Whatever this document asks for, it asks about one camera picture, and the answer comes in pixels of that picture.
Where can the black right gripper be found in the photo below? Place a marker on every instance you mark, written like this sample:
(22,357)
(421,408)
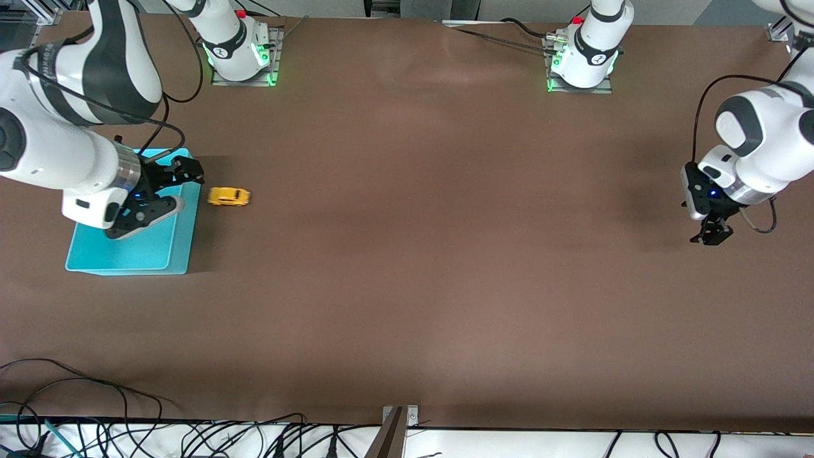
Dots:
(156,177)

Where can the person in grey clothes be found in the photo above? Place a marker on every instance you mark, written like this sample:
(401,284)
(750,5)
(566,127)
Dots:
(439,7)

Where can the small metal mounting bracket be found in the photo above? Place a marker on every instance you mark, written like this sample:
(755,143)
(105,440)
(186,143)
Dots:
(413,415)

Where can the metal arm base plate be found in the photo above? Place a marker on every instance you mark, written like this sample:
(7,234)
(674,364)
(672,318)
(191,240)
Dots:
(604,88)
(270,63)

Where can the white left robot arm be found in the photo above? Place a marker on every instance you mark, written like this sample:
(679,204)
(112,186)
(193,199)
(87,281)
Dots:
(769,127)

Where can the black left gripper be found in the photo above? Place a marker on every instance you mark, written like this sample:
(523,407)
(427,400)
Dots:
(718,224)

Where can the aluminium frame profile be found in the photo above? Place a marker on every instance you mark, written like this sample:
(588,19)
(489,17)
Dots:
(777,32)
(44,14)

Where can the yellow toy beetle car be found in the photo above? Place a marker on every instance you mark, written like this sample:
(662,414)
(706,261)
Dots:
(229,197)

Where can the black power plug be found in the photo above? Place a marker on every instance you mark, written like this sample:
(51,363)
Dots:
(331,447)
(277,448)

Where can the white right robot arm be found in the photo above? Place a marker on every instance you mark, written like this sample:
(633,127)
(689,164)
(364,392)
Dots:
(51,146)

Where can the grey camera pole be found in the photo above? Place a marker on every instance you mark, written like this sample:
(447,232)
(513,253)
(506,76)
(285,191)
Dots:
(388,442)

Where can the turquoise plastic bin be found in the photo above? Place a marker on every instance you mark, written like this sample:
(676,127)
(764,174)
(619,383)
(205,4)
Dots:
(159,248)

